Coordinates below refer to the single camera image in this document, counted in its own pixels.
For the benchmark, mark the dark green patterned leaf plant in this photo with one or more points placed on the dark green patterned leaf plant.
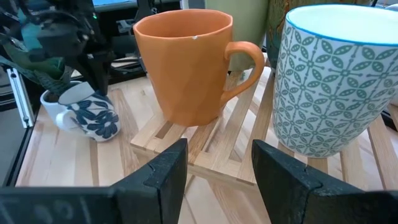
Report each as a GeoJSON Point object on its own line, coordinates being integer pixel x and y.
{"type": "Point", "coordinates": [40, 77]}

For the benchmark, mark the aluminium extrusion bar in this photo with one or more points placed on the aluminium extrusion bar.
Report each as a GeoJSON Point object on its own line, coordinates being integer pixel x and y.
{"type": "Point", "coordinates": [20, 99]}

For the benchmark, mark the pale green ribbed mug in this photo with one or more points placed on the pale green ribbed mug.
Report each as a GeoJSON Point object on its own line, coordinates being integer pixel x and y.
{"type": "Point", "coordinates": [245, 25]}

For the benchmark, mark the white mug blue floral print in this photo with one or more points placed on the white mug blue floral print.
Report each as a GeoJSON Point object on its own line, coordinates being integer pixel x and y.
{"type": "Point", "coordinates": [99, 121]}

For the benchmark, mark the white mug teal leaf pattern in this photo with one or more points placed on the white mug teal leaf pattern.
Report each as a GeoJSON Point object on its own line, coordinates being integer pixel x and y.
{"type": "Point", "coordinates": [332, 93]}

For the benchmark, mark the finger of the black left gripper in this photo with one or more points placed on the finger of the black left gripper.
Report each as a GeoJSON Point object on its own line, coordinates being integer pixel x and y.
{"type": "Point", "coordinates": [81, 73]}
{"type": "Point", "coordinates": [100, 74]}

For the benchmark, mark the wooden slatted shelf riser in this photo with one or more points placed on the wooden slatted shelf riser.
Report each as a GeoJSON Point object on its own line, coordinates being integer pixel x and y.
{"type": "Point", "coordinates": [224, 146]}

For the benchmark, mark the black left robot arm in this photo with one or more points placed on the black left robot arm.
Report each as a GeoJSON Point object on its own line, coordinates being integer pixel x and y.
{"type": "Point", "coordinates": [71, 6]}

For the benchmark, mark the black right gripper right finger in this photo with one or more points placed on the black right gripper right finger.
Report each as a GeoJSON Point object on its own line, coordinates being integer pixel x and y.
{"type": "Point", "coordinates": [311, 202]}

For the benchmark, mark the orange faceted mug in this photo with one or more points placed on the orange faceted mug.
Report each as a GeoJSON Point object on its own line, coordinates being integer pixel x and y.
{"type": "Point", "coordinates": [186, 71]}

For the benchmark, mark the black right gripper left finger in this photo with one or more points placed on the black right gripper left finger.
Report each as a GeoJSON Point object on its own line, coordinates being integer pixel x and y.
{"type": "Point", "coordinates": [140, 202]}

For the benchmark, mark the computer monitor lit screen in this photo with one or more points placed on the computer monitor lit screen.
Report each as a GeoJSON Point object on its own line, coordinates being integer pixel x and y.
{"type": "Point", "coordinates": [115, 3]}

